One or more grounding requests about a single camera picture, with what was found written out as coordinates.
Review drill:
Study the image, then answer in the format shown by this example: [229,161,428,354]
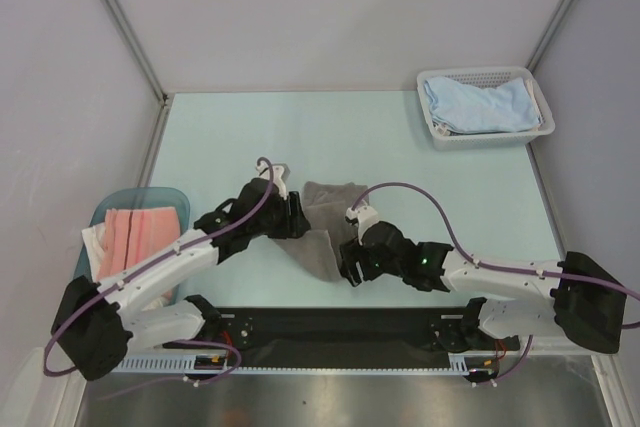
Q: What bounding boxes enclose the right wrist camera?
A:
[345,202,380,234]

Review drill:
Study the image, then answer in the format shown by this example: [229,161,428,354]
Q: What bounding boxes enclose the grey terry towel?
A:
[274,181,368,283]

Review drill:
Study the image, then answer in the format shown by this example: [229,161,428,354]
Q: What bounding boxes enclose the white towel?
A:
[81,222,172,311]

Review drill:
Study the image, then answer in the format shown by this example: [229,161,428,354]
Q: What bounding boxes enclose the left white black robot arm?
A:
[51,178,310,381]

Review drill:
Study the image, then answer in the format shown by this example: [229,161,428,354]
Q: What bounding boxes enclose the pink striped towel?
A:
[98,207,181,280]

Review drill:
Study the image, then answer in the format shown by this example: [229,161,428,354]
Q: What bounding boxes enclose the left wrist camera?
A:
[256,157,290,199]

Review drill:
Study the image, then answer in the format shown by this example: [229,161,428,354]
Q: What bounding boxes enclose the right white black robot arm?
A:
[339,222,627,354]

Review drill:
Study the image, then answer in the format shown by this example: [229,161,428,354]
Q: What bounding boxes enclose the aluminium corner post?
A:
[526,0,577,72]
[100,0,167,105]

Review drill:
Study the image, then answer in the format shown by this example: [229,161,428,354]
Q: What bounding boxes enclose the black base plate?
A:
[185,308,499,357]

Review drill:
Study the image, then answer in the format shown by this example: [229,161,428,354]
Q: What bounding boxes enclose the light blue towel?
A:
[424,76,542,135]

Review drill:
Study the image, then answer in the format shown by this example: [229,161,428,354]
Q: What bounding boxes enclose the right aluminium corner post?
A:
[526,0,577,72]

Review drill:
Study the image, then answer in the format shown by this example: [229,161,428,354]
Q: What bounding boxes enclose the white perforated plastic basket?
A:
[417,67,555,151]

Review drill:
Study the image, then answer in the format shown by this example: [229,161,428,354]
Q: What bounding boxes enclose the slotted cable duct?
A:
[114,352,498,375]

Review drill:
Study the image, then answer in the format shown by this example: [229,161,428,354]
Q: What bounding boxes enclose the left aluminium corner post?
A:
[100,0,167,105]

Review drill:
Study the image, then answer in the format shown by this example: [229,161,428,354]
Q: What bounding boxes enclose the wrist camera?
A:
[256,157,290,199]
[345,202,380,234]

